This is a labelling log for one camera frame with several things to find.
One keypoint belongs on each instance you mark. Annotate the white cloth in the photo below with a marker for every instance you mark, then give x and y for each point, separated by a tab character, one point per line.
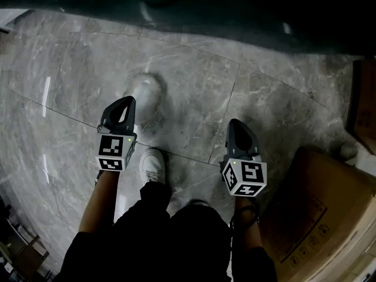
147	95

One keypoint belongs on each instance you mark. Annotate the person's right forearm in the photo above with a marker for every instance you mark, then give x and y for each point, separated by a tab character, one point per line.
251	236

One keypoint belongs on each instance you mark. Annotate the person's black printed shirt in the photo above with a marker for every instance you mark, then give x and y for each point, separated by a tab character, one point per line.
76	257

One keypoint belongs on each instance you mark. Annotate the taped cardboard box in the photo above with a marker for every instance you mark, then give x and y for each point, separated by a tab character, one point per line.
323	210

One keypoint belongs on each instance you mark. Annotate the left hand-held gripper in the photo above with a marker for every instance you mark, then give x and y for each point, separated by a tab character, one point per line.
111	151

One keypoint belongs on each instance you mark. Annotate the white and green bathtub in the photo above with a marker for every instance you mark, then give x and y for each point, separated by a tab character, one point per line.
205	7

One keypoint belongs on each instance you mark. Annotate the dark wooden furniture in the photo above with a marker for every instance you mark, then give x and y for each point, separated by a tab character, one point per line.
23	254

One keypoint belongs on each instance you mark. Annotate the person's black trousers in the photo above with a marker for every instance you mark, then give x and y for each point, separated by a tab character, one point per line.
164	231

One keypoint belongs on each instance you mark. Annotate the person's left forearm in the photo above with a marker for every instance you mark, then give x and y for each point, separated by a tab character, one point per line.
100	201

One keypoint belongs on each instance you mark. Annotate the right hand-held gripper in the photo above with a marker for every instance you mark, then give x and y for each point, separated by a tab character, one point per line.
246	175

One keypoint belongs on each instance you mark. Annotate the person's left white shoe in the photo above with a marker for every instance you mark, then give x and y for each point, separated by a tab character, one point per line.
152	166

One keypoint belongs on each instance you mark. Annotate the plain cardboard box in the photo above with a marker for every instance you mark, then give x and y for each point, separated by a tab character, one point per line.
364	107

